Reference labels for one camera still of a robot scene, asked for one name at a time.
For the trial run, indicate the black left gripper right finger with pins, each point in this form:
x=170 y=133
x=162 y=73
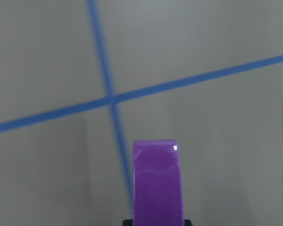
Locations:
x=187 y=222

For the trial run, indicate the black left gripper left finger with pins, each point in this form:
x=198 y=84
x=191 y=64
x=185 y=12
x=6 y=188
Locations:
x=127 y=222

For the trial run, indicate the purple trapezoid block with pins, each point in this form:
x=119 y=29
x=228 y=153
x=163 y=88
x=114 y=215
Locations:
x=157 y=190

